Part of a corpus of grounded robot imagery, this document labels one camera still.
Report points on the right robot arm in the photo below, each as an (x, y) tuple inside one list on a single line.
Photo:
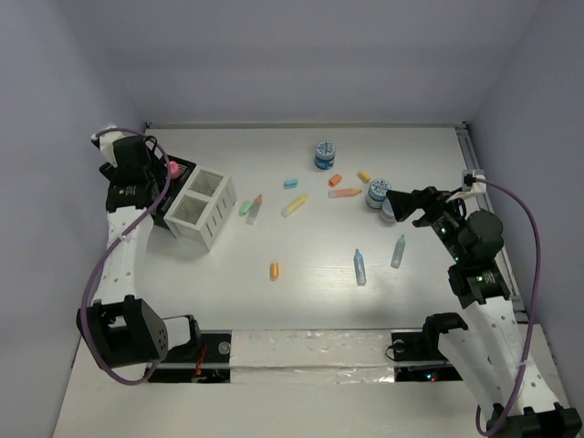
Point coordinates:
[(484, 342)]

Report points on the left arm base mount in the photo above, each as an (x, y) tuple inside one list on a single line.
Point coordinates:
[(210, 363)]

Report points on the yellow highlighter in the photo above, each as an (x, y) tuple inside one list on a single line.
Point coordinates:
[(294, 205)]

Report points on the orange highlighter cap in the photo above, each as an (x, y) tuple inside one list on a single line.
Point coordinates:
[(334, 180)]

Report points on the blue slime jar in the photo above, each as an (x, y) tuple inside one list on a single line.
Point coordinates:
[(325, 155), (377, 193)]

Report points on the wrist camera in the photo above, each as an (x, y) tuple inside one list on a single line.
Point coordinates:
[(114, 144), (473, 185)]

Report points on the white slotted organizer box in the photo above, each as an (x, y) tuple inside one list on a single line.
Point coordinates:
[(201, 207)]

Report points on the amber highlighter cap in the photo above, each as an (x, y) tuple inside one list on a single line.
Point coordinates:
[(274, 271)]

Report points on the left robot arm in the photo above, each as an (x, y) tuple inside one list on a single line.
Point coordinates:
[(119, 327)]

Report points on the yellow highlighter cap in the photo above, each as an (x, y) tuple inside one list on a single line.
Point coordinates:
[(364, 176)]

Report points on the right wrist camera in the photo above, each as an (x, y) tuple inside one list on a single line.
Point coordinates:
[(473, 185)]

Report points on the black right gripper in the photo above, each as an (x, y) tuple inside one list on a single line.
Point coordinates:
[(405, 203)]

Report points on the green highlighter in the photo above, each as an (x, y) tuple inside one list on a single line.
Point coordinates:
[(398, 251)]

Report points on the clear jar of clips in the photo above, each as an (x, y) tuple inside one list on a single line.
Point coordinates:
[(386, 212)]

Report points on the green highlighter cap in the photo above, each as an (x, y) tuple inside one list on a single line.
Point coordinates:
[(245, 208)]

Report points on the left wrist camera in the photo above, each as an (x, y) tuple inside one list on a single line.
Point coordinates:
[(114, 144)]

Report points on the blue highlighter cap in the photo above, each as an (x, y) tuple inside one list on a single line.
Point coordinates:
[(291, 183)]

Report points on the black organizer box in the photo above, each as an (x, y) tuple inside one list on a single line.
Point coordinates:
[(185, 170)]

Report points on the orange tip clear highlighter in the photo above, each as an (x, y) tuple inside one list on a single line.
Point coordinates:
[(254, 210)]

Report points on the blue highlighter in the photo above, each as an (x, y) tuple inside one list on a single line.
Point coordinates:
[(359, 266)]

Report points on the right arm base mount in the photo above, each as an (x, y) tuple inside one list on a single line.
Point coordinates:
[(416, 353)]

